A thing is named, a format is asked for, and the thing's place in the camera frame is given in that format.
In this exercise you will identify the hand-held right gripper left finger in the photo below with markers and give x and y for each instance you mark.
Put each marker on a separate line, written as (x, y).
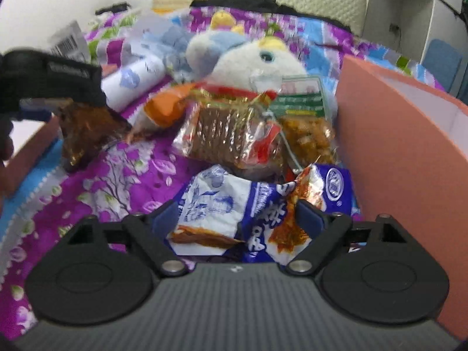
(166, 218)

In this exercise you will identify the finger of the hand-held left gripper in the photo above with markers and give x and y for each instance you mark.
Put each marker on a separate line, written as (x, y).
(33, 111)

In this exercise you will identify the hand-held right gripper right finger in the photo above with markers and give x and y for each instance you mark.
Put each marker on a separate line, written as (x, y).
(310, 220)

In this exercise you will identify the blue white snack packet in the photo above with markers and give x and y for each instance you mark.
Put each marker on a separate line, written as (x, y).
(219, 204)

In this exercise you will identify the brown snack packet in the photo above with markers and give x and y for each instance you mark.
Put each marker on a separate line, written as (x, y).
(87, 131)

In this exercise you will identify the clear red biscuit packet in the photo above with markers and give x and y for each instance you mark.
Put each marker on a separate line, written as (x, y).
(223, 131)

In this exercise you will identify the orange snack packet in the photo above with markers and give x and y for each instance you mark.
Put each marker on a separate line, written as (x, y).
(164, 108)

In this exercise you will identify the pink box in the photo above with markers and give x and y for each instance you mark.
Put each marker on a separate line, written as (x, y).
(384, 135)

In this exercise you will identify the green label snack packet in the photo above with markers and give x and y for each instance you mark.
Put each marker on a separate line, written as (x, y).
(303, 98)

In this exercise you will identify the white barcode package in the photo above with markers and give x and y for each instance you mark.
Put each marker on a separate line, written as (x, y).
(69, 44)

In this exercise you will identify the pink box lid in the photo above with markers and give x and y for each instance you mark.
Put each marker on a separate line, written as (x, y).
(25, 153)

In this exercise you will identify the white tube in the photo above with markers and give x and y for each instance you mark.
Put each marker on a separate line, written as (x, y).
(128, 80)

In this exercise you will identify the dark clothing pile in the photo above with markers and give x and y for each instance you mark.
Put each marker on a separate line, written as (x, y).
(111, 8)

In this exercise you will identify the light blue plastic bag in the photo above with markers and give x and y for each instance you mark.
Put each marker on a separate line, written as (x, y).
(172, 40)

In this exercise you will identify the white blue plush toy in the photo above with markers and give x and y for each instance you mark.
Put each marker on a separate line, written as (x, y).
(234, 65)

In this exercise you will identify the blue board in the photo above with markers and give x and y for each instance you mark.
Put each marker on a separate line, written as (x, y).
(440, 62)

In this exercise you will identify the black clothing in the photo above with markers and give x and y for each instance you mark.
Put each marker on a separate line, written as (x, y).
(256, 2)

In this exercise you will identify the tall wardrobe cabinet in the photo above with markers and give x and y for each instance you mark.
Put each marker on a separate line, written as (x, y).
(402, 7)

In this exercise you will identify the black wall switch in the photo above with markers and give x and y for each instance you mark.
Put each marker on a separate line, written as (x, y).
(394, 28)

